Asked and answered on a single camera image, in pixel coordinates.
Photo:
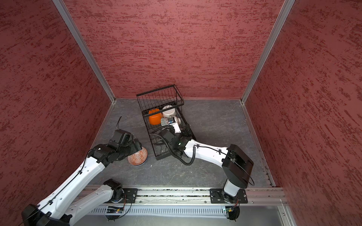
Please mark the black wire dish rack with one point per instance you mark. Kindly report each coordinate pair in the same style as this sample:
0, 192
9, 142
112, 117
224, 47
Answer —
157, 101

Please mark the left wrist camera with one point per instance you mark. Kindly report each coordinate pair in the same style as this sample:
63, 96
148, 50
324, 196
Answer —
120, 139

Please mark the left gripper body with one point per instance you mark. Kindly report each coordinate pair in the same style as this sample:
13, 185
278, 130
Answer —
129, 149

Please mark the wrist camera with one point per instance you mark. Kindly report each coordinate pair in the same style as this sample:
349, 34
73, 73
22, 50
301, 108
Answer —
120, 139
175, 123

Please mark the green white patterned bowl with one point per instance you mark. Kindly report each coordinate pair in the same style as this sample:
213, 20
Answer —
164, 121

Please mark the controller board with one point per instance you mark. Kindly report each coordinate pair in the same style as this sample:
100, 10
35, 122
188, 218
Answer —
232, 213
113, 213

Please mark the left controller board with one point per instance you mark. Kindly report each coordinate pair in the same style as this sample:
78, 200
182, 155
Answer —
113, 213

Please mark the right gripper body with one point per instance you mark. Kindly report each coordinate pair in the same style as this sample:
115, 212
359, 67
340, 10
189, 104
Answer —
184, 133

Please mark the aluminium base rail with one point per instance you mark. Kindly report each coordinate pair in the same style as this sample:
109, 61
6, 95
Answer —
195, 201

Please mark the orange patterned bowl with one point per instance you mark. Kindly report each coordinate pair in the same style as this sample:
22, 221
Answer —
139, 157

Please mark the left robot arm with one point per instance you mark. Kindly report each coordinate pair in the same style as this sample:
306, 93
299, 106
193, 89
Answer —
60, 207

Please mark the right controller board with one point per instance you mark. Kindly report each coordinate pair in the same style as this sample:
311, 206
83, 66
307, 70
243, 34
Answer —
232, 213

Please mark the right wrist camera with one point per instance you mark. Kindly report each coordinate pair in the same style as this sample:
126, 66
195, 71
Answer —
175, 123

